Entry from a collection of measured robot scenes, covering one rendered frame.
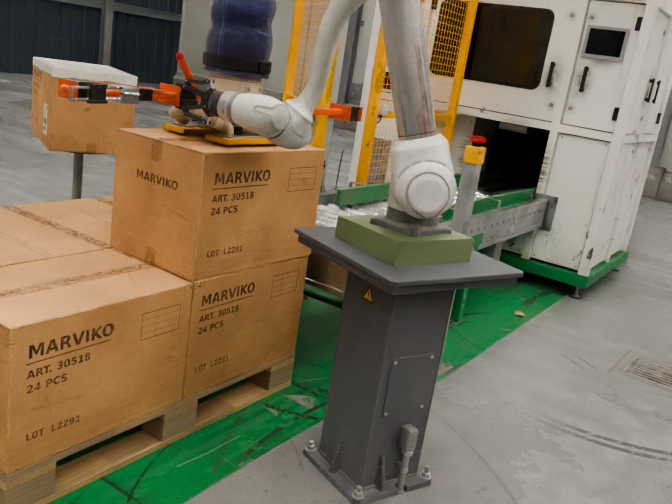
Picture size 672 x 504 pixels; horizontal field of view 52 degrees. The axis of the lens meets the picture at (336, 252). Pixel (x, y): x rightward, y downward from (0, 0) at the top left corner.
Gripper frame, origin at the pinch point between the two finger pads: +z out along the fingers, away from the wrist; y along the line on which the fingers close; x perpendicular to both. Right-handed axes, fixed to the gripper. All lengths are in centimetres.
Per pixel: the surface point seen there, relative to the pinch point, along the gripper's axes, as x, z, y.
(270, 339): 37, -20, 84
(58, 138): 58, 137, 40
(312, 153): 46, -21, 15
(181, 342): -8, -20, 73
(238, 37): 17.9, -6.5, -19.5
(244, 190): 13.5, -19.7, 26.3
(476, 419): 89, -86, 108
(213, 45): 15.5, 1.4, -16.0
